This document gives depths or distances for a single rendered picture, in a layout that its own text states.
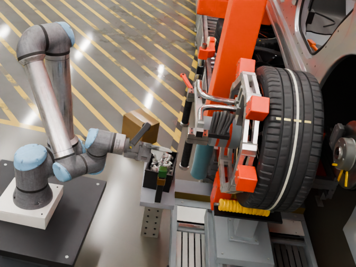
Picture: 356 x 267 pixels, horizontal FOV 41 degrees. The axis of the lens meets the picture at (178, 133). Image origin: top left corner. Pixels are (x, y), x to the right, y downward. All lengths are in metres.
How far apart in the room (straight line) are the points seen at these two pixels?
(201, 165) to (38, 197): 0.81
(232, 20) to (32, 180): 1.22
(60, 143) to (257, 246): 1.18
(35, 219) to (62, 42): 0.84
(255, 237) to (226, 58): 0.96
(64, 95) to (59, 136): 0.26
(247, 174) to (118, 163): 1.48
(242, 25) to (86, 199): 1.19
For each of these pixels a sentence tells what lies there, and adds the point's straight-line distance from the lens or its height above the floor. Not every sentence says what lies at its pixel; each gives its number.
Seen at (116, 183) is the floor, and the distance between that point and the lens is 3.13.
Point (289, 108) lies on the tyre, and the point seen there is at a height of 1.13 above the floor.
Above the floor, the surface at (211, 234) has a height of 0.15.
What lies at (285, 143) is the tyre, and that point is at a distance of 1.95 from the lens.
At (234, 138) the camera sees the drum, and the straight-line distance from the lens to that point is 2.17.
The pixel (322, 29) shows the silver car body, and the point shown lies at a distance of 3.92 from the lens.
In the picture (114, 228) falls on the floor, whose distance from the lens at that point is 2.85.
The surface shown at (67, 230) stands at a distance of 2.42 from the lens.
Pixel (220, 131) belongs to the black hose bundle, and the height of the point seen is 0.99.
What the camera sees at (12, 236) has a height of 0.30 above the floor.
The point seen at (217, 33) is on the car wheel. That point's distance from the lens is 4.37.
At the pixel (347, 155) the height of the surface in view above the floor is 0.89.
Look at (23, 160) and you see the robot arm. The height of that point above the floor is 0.63.
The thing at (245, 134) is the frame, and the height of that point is 1.01.
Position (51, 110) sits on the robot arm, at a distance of 2.07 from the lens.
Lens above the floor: 2.07
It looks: 35 degrees down
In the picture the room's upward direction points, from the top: 11 degrees clockwise
